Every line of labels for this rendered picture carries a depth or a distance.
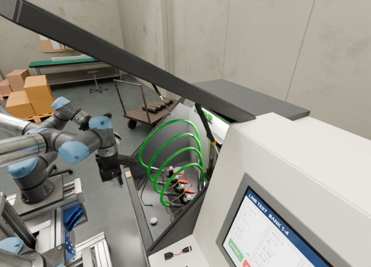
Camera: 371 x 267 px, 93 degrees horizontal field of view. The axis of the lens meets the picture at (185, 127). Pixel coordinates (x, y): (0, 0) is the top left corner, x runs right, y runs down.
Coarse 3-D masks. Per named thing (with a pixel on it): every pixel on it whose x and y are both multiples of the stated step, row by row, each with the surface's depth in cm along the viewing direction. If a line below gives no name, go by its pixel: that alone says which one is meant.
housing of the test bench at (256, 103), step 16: (224, 80) 135; (224, 96) 103; (240, 96) 103; (256, 96) 103; (256, 112) 83; (272, 112) 83; (288, 112) 83; (304, 112) 83; (320, 128) 76; (336, 128) 75; (352, 144) 65; (368, 144) 65
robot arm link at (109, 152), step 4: (108, 148) 68; (112, 148) 69; (116, 148) 71; (100, 152) 68; (104, 152) 68; (108, 152) 68; (112, 152) 69; (100, 156) 69; (104, 156) 69; (108, 156) 69
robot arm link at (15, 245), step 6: (6, 240) 56; (12, 240) 56; (18, 240) 56; (0, 246) 54; (6, 246) 54; (12, 246) 54; (18, 246) 54; (24, 246) 57; (12, 252) 52; (18, 252) 53; (24, 252) 54; (30, 252) 55
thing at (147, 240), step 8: (128, 168) 130; (128, 184) 116; (136, 192) 111; (136, 200) 105; (136, 208) 101; (136, 216) 97; (144, 216) 97; (144, 224) 93; (144, 232) 89; (144, 240) 86; (152, 240) 86
